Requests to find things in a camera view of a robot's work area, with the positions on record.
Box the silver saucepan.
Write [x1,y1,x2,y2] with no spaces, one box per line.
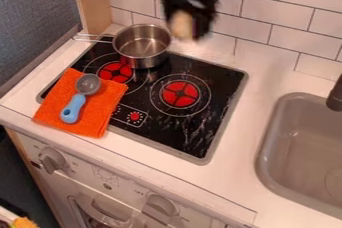
[72,23,174,70]

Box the tap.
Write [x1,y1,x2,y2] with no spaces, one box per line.
[324,73,342,113]

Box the toy stove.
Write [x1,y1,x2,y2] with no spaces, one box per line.
[34,35,250,167]

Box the blue and grey scoop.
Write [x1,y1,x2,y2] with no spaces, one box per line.
[58,73,103,125]

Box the toy sink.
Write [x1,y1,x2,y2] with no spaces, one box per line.
[253,91,342,220]

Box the orange cloth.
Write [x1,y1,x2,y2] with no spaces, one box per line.
[30,67,130,139]

